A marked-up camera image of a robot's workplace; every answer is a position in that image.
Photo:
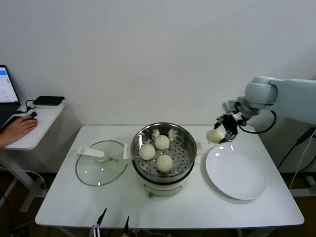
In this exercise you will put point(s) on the person's bare hand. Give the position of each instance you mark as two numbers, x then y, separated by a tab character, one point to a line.
21	128

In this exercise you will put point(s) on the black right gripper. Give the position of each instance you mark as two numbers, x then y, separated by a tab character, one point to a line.
230	123

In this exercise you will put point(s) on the white steamed baozi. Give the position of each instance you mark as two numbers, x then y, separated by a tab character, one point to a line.
147	152
214	135
162	142
164	163

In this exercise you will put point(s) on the black power bank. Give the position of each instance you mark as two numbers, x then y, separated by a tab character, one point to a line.
48	100

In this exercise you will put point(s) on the white round plate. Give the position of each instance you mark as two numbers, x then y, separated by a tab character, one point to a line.
234	172

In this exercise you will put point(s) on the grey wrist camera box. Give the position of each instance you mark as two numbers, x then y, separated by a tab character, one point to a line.
230	105

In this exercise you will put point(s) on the person's bare forearm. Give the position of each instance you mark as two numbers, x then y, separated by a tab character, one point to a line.
2	143

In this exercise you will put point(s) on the cream electric cooker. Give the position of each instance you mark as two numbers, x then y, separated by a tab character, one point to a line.
160	188

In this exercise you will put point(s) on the black laptop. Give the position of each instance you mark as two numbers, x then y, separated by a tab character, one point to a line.
7	86

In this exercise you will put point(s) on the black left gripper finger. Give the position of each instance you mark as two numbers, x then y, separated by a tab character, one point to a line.
101	217
127	224

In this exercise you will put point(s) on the small black adapter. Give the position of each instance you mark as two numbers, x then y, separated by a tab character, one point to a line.
33	114

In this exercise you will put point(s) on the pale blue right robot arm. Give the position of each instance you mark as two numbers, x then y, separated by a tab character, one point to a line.
291	96

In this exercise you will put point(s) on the stainless steel steamer basket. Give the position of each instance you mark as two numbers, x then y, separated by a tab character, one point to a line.
182	158

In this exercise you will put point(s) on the white side table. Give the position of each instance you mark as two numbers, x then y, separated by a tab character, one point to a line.
47	128

